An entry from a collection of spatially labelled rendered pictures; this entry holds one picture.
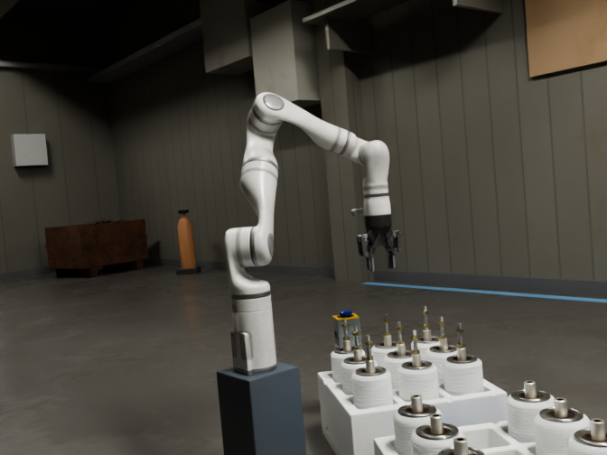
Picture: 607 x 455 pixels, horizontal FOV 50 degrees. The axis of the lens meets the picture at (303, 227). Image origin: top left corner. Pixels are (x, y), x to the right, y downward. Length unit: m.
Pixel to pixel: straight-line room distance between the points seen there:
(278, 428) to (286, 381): 0.10
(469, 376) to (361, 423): 0.29
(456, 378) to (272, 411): 0.46
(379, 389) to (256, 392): 0.31
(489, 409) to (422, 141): 3.18
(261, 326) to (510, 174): 2.95
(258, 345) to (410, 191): 3.36
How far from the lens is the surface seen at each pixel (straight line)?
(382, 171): 1.80
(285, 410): 1.54
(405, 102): 4.77
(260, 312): 1.49
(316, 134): 1.76
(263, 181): 1.57
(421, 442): 1.22
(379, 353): 1.85
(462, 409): 1.66
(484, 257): 4.40
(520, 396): 1.42
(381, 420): 1.59
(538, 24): 4.16
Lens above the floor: 0.69
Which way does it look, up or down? 3 degrees down
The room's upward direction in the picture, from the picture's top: 5 degrees counter-clockwise
